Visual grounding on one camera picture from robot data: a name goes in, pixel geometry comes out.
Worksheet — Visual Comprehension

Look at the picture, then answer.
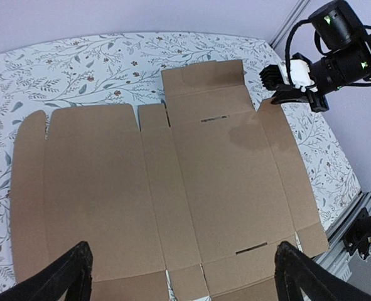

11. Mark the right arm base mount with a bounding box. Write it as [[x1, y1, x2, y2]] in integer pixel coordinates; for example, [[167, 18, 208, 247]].
[[343, 208, 371, 260]]

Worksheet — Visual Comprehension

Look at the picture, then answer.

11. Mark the floral patterned table mat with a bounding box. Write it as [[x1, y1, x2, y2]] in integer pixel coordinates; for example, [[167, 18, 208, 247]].
[[0, 32, 361, 293]]

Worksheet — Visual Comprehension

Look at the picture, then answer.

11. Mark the brown cardboard box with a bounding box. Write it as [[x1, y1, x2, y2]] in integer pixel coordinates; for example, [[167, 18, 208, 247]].
[[10, 60, 329, 300]]

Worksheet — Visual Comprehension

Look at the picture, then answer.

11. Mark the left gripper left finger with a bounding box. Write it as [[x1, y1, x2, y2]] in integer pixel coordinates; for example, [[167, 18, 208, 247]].
[[0, 241, 93, 300]]

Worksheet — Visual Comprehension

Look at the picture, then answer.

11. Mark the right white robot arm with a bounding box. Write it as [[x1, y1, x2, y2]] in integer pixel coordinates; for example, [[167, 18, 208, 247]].
[[259, 1, 371, 113]]

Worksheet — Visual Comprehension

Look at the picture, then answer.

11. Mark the aluminium front rail frame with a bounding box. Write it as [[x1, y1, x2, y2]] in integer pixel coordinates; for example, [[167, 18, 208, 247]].
[[313, 192, 371, 282]]

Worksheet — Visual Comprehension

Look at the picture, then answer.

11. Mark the right aluminium corner post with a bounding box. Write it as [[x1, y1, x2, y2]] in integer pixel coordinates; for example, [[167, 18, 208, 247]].
[[269, 0, 311, 49]]

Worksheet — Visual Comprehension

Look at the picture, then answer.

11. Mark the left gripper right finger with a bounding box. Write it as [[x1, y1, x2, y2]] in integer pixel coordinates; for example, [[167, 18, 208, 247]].
[[274, 241, 371, 300]]

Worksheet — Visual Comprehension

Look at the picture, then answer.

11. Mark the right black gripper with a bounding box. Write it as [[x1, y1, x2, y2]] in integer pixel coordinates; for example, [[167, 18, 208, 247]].
[[271, 53, 329, 112]]

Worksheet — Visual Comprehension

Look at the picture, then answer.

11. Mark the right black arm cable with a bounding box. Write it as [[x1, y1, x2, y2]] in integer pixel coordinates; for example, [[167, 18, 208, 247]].
[[284, 18, 318, 85]]

